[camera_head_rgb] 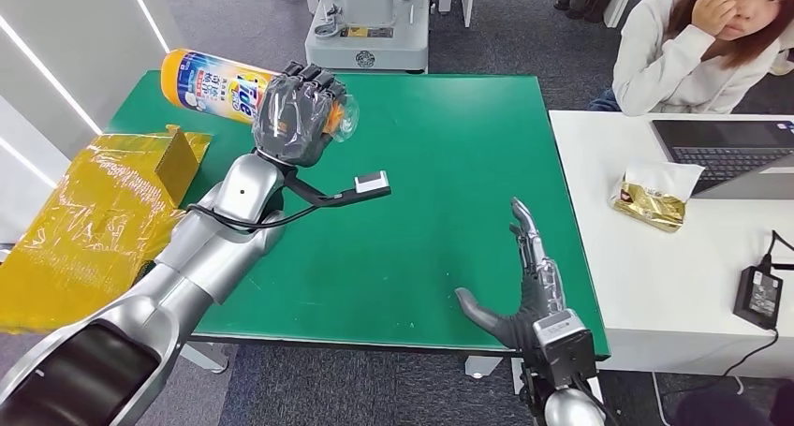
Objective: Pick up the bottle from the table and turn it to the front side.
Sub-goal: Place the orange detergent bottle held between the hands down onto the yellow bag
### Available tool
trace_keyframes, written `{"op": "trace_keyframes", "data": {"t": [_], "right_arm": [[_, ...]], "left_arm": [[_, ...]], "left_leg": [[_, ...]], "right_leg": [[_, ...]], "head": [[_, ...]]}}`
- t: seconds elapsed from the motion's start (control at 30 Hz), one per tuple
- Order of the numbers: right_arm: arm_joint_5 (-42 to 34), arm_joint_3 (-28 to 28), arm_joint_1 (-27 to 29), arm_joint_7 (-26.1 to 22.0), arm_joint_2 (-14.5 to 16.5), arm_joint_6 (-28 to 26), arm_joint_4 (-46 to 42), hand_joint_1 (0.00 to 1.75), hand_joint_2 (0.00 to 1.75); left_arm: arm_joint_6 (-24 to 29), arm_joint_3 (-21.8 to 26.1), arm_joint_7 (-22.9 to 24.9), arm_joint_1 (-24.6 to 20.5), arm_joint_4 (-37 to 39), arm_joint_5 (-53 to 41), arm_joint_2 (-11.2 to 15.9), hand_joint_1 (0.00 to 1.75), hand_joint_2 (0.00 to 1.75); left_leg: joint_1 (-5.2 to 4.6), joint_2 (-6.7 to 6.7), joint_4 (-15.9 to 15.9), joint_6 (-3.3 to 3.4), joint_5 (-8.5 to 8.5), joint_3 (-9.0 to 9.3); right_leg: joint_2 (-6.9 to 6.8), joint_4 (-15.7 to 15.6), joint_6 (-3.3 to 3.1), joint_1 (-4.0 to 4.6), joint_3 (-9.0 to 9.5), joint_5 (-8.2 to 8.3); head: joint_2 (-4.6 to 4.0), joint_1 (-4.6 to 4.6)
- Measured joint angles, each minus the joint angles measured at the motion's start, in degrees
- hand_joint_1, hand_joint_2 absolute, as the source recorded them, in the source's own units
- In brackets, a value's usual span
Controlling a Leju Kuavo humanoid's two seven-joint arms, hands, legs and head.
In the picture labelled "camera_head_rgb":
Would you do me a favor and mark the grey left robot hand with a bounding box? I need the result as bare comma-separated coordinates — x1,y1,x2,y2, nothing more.
251,62,348,169

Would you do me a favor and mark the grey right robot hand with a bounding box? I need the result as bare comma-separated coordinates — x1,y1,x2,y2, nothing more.
454,197,568,352

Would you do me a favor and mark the orange detergent bottle clear cap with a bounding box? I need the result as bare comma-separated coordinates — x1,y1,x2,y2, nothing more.
159,49,361,144

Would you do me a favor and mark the white desk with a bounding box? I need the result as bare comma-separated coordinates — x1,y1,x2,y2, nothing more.
549,110,794,380

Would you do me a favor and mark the gold snack packet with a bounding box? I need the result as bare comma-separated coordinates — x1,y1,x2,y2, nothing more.
609,161,707,235

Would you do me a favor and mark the green topped table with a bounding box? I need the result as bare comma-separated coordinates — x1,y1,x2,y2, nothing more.
105,70,612,380

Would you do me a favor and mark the black power adapter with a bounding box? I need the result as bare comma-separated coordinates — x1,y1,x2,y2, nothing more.
732,265,784,331

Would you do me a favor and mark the dark grey laptop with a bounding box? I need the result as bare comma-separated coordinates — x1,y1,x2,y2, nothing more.
650,119,794,201

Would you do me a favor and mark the yellow taped cardboard box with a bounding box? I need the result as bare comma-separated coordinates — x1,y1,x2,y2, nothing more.
0,125,213,336

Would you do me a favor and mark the person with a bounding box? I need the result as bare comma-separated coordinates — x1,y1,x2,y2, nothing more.
587,0,794,118

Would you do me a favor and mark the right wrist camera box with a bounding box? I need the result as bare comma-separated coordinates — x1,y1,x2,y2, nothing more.
530,309,598,390

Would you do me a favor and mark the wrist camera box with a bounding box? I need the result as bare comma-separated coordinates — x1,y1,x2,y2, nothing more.
286,169,393,209
530,309,598,390

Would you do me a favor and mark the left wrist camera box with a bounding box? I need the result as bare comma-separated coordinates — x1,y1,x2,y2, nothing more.
286,169,393,209

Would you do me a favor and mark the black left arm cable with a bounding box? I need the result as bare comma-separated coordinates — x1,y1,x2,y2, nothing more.
184,202,324,232

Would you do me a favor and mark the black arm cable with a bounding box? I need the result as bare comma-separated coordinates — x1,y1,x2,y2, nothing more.
573,376,618,426
184,202,324,232

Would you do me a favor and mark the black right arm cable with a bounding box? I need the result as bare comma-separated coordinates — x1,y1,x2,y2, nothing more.
573,376,618,426

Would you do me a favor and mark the white cable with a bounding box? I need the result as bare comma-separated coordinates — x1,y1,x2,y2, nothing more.
650,372,669,426

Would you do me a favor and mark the white wall light strip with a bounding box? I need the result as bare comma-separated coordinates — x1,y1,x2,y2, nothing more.
0,12,104,137
121,0,171,54

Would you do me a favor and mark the black power cable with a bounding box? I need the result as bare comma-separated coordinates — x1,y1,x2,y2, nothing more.
719,229,794,380

